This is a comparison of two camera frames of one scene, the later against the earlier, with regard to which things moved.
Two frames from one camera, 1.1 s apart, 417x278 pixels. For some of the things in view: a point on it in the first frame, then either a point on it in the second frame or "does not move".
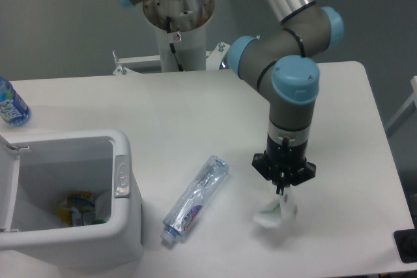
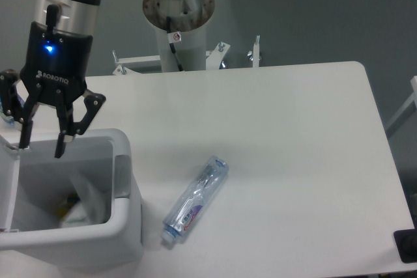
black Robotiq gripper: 284,163 → 57,64
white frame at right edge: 408,108 does not move
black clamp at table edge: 406,243 does not move
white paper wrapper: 278,215 → 75,217
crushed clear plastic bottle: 186,207 does not move
